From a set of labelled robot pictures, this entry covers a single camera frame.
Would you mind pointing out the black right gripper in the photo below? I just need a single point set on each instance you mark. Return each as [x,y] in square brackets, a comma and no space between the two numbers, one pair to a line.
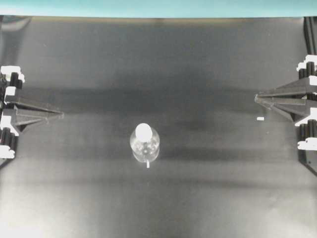
[303,110]

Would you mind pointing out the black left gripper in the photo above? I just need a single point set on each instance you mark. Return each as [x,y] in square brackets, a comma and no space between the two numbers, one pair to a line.
[17,112]

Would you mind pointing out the clear plastic bottle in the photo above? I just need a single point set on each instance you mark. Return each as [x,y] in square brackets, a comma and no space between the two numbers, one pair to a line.
[145,151]

